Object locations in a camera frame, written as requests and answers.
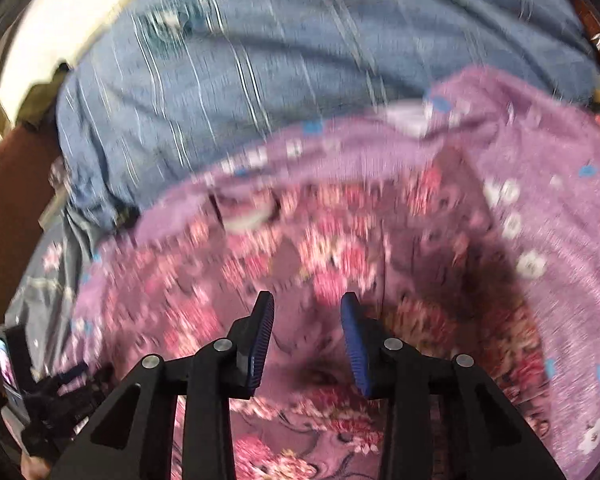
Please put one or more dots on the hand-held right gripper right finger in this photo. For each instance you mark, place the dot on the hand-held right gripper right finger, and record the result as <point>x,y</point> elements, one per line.
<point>355,347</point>

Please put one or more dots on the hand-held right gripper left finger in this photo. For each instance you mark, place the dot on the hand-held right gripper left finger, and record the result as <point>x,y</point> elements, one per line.
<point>259,342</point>

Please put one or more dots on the mauve floral garment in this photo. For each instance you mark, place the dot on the mauve floral garment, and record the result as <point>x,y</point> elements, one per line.
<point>330,260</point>

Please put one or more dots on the grey cloth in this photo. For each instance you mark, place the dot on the grey cloth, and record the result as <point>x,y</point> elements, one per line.
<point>55,280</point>

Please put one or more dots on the purple flowered bed sheet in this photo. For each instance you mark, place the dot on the purple flowered bed sheet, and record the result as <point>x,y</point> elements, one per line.
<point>555,170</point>

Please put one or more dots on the blue plaid blanket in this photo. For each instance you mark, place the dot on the blue plaid blanket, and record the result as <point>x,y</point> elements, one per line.
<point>300,50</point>

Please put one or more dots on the olive green cloth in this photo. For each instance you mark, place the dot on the olive green cloth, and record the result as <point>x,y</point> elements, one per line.
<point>42,97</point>

